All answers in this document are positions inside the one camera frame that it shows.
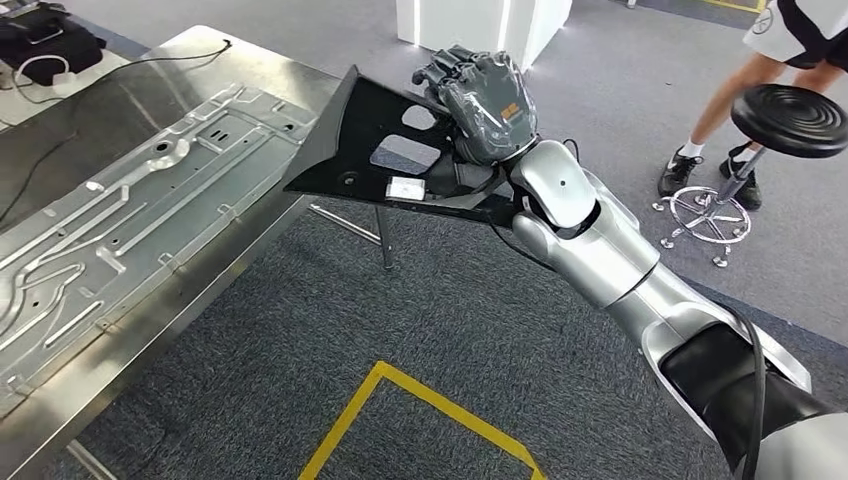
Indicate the white desk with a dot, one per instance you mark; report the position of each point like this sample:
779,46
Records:
26,106

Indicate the white cabinet with light strip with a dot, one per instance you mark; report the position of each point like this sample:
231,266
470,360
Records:
464,26

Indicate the black plastic plate frame part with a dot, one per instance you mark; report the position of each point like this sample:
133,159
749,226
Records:
344,152

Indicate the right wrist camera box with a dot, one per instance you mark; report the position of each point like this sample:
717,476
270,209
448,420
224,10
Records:
405,188

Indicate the black seat chrome stool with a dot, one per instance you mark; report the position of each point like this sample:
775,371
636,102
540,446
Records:
792,119

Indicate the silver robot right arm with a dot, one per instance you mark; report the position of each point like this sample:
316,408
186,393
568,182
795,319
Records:
596,252

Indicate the stamped sheet metal panel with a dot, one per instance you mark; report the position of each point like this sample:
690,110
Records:
166,192

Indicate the stainless steel workbench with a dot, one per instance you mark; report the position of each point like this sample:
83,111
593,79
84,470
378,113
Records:
66,132

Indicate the person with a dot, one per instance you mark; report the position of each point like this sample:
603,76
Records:
729,86

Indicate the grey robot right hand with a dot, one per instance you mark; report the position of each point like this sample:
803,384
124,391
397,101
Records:
490,106

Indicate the black bag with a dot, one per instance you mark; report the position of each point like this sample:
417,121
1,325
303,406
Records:
60,46

